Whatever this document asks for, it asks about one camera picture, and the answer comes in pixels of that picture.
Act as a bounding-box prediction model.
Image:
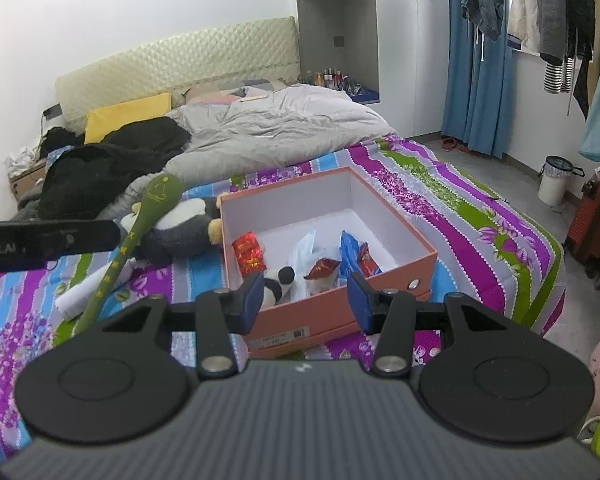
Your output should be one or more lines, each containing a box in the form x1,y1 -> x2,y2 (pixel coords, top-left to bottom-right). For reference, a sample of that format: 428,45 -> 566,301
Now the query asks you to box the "panda plush toy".
261,266 -> 296,309

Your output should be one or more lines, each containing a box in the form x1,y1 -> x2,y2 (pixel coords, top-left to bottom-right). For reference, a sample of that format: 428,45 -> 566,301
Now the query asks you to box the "blue plastic snack bag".
339,231 -> 381,284

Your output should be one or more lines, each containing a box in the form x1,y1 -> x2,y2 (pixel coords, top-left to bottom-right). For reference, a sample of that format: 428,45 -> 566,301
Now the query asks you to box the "blue surgical face mask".
287,230 -> 340,302

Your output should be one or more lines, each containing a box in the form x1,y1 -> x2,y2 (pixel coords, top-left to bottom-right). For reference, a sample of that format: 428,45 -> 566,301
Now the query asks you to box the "red foil packet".
232,232 -> 266,278

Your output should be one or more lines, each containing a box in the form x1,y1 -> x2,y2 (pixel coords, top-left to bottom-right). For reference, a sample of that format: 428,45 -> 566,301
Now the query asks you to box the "cardboard box by bed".
9,159 -> 46,200

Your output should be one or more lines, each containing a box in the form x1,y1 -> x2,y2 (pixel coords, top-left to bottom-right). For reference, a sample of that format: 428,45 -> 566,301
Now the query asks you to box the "white cylindrical bottle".
54,264 -> 108,321

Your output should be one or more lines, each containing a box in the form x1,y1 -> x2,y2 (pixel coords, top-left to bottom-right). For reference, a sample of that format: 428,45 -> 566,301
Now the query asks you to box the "grey penguin plush toy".
134,196 -> 223,268

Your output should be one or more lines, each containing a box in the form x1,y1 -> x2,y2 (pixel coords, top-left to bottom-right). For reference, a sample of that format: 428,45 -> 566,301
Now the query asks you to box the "black clothing pile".
38,116 -> 190,220

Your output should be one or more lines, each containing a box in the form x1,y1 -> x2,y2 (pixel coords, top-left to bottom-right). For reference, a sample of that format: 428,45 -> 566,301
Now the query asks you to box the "orange cardboard box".
220,167 -> 438,358

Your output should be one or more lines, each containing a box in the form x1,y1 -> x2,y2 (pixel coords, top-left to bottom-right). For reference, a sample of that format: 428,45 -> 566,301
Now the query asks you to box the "colourful striped bed sheet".
0,136 -> 566,462

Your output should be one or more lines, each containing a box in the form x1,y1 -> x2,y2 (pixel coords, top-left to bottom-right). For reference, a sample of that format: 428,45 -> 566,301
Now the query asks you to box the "long green plush toy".
73,174 -> 184,335

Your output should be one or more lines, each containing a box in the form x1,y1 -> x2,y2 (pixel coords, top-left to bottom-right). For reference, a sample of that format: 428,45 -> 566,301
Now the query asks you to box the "yellow pillow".
84,92 -> 172,144

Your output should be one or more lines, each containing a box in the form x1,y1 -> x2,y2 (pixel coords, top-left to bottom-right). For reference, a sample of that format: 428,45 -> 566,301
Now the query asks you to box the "grey duvet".
97,84 -> 396,220

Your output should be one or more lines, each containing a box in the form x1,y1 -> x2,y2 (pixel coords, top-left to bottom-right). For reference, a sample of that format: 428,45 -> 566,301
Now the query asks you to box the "white trash bin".
538,155 -> 585,206

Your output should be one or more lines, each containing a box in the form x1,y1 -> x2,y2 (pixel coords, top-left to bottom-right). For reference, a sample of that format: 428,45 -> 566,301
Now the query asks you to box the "blue curtain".
439,0 -> 515,160

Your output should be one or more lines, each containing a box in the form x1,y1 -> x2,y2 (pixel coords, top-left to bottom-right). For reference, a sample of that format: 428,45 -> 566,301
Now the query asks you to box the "red suitcase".
565,177 -> 600,289

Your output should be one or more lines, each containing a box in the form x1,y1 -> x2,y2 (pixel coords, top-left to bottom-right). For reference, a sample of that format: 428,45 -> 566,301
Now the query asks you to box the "hanging grey striped jacket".
538,0 -> 595,101

